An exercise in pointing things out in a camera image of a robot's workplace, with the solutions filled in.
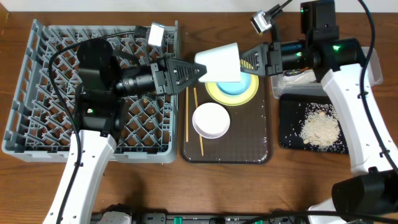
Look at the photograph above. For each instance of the pink bowl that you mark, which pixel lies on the pink bowl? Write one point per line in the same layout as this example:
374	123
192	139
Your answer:
214	120

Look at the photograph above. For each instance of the dark brown serving tray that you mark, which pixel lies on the dark brown serving tray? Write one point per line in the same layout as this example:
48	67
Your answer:
248	139

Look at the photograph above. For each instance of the light blue bowl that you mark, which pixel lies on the light blue bowl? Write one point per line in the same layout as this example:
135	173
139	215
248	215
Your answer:
235	88

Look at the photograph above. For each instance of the black equipment rail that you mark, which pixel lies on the black equipment rail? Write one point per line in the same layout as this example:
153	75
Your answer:
121	213

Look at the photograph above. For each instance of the wooden chopstick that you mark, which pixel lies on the wooden chopstick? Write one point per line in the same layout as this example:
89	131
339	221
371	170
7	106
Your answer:
187	115
197	120

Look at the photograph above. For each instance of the clear plastic waste bin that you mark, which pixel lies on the clear plastic waste bin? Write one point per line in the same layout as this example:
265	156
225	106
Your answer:
279	87

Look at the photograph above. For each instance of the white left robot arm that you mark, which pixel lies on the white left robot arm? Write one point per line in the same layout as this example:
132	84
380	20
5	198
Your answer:
99	116

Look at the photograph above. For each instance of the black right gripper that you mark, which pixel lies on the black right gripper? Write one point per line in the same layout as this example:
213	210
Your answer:
264	58

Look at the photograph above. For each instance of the yellow plate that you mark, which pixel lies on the yellow plate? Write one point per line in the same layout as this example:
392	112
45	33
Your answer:
229	100

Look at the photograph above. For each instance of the grey plastic dish rack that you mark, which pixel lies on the grey plastic dish rack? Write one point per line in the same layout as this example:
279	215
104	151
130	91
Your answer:
38	130

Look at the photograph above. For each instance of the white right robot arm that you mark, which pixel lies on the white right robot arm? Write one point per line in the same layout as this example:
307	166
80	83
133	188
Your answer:
340	66

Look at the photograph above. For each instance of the rice food scraps pile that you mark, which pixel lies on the rice food scraps pile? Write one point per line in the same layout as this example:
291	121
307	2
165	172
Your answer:
320	129

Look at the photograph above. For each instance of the white napkin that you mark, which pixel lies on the white napkin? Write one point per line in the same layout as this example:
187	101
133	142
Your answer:
305	77

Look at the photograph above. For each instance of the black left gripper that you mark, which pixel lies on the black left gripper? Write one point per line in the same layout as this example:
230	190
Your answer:
160	67

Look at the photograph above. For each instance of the black waste tray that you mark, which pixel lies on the black waste tray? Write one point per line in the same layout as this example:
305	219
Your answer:
290	124

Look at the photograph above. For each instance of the white cup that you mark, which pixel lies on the white cup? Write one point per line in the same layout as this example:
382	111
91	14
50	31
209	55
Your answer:
222	64

